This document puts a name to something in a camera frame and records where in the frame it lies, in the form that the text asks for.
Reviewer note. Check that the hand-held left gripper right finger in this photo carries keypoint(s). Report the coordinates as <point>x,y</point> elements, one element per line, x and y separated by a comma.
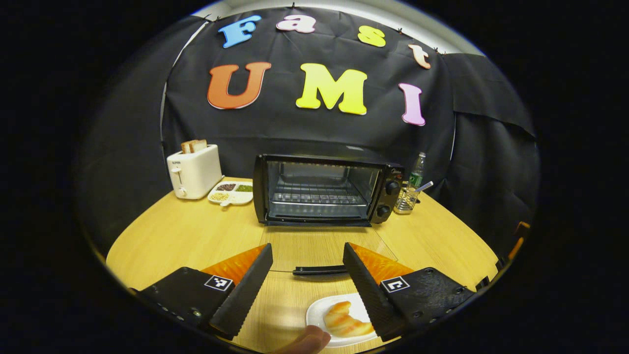
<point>368,295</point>

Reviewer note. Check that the toast slice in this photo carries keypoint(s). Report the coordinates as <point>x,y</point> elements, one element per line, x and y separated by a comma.
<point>199,145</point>
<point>185,146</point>

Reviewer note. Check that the clear plastic water bottle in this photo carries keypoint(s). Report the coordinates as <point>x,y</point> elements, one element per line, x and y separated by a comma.
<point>417,172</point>

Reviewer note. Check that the black backdrop cloth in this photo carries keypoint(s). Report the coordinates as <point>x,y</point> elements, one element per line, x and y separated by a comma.
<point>304,132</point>

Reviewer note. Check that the white toaster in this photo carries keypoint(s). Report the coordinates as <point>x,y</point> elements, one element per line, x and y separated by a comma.
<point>196,172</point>

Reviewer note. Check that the clear glass jar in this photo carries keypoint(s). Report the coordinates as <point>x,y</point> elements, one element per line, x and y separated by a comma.
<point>404,202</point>

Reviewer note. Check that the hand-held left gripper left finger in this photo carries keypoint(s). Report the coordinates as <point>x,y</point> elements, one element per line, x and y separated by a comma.
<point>243,295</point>

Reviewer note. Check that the black electric oven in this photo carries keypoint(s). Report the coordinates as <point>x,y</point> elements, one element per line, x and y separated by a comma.
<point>390,196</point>

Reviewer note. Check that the white divided plate with grains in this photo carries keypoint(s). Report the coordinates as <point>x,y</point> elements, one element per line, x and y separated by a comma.
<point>231,194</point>

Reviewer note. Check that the golden croissant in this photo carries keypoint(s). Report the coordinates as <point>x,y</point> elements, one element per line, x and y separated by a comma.
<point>344,322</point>

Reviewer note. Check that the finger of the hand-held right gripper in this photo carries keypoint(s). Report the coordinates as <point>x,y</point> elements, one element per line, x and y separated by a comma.
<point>518,243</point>

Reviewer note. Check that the white oval plate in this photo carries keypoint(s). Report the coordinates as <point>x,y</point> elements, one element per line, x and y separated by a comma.
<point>317,312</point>

